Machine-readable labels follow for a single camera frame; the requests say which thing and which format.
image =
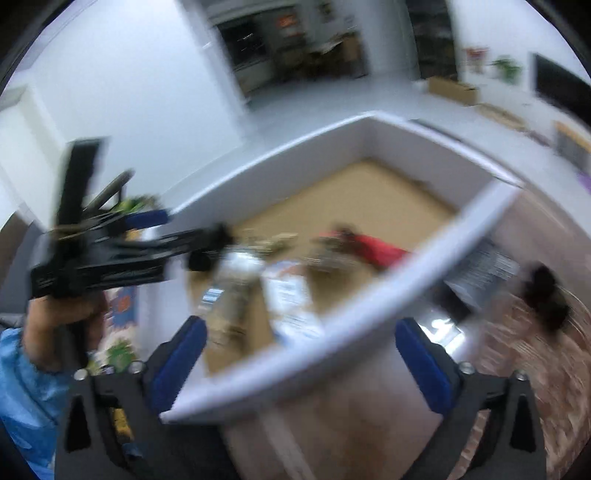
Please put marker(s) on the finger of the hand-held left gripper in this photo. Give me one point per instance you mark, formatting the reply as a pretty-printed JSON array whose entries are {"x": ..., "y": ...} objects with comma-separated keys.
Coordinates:
[
  {"x": 203, "y": 242},
  {"x": 147, "y": 219}
]

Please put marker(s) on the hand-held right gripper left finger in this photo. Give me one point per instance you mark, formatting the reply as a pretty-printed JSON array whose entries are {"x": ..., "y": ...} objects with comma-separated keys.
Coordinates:
[{"x": 180, "y": 364}]

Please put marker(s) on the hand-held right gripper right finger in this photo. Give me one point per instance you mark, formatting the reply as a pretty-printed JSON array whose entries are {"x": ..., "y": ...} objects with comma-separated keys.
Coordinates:
[{"x": 422, "y": 369}]

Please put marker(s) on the bamboo skewer bundle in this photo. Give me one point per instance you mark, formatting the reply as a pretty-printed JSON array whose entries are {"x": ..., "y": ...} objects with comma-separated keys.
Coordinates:
[{"x": 235, "y": 295}]

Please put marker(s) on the white storage box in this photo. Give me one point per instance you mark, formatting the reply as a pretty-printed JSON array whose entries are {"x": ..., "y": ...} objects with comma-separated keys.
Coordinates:
[{"x": 360, "y": 314}]

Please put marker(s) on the red snack packet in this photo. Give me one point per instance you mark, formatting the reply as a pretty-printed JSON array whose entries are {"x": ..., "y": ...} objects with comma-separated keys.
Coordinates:
[{"x": 374, "y": 249}]

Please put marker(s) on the brown patterned desktop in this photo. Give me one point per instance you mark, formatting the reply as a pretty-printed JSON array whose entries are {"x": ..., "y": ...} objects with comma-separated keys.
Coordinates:
[{"x": 531, "y": 392}]

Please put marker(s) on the person's left hand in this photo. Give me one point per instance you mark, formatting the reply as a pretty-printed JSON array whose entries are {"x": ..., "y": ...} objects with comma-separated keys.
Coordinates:
[{"x": 48, "y": 332}]

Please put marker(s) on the colourful printed mat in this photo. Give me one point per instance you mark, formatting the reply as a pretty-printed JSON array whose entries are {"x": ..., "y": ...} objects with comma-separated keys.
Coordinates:
[{"x": 120, "y": 350}]

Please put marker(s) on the white printed label sheet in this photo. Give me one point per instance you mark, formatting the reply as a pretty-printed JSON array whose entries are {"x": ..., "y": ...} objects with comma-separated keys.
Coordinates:
[{"x": 293, "y": 300}]

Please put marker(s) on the black rectangular box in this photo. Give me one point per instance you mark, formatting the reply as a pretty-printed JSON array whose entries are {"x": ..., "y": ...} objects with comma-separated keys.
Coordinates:
[{"x": 485, "y": 272}]

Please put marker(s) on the black fluffy plush item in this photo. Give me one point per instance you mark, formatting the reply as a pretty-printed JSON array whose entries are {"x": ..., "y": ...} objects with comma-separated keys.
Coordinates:
[{"x": 551, "y": 300}]

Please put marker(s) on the black framed window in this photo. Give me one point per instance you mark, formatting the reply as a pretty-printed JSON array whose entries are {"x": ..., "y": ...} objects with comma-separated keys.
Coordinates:
[{"x": 247, "y": 50}]

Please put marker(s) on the red square sign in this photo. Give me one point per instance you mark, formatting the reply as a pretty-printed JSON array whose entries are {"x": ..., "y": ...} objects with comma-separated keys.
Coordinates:
[{"x": 286, "y": 23}]

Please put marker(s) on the wooden bench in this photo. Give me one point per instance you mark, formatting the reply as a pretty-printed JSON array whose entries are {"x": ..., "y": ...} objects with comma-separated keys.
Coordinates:
[{"x": 575, "y": 138}]

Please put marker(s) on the cardboard box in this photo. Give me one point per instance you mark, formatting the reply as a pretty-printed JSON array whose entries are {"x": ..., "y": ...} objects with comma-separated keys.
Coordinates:
[{"x": 455, "y": 90}]

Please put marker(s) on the glass display cabinet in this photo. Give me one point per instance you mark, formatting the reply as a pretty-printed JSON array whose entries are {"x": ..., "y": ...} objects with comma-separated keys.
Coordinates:
[{"x": 431, "y": 37}]

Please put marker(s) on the green potted plant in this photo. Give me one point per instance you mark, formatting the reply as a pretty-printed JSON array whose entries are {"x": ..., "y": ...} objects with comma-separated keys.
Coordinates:
[{"x": 507, "y": 69}]

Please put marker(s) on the black television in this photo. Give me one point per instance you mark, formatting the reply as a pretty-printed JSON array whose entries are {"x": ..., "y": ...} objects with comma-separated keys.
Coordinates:
[{"x": 563, "y": 87}]

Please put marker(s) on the red flower bouquet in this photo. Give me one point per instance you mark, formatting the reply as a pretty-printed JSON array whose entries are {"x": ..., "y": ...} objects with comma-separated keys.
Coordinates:
[{"x": 475, "y": 57}]

